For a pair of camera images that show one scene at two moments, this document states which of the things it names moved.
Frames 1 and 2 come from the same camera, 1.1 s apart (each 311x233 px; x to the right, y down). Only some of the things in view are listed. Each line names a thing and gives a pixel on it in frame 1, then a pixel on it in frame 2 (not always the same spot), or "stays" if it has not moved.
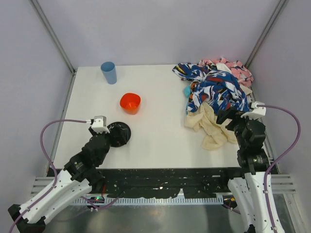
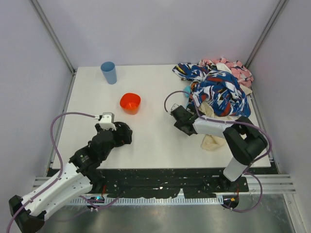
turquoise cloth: (187, 90) stays
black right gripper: (228, 116) to (180, 116)
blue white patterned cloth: (218, 90) stays
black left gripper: (116, 135) stays
